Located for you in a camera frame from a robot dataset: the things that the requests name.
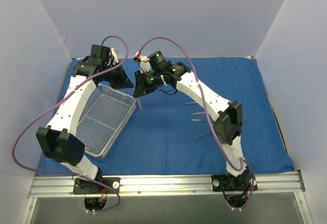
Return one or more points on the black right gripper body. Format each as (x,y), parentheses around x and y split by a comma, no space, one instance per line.
(139,82)

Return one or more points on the aluminium front frame rail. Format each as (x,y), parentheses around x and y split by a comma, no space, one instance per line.
(155,185)

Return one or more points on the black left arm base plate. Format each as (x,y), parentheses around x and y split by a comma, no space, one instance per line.
(82,186)

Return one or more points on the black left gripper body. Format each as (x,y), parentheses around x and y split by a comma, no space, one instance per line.
(118,76)

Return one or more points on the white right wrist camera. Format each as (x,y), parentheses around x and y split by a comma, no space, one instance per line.
(143,62)

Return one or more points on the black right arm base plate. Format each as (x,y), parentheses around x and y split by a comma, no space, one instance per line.
(228,183)

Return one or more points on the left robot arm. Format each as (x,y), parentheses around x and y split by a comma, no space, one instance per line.
(58,139)

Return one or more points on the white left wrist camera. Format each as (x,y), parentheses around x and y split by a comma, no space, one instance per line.
(114,56)

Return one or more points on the blue surgical wrap cloth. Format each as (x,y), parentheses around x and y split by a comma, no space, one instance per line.
(159,140)

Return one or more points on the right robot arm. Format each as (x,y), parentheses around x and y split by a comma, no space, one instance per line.
(225,118)

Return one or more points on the steel forceps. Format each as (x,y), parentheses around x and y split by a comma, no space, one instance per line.
(202,134)

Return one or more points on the steel wire mesh tray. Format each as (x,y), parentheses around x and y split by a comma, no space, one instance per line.
(104,116)

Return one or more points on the steel instrument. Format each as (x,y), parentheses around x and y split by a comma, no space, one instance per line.
(199,120)

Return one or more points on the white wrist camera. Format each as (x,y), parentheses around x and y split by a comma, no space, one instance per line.
(114,56)
(143,62)

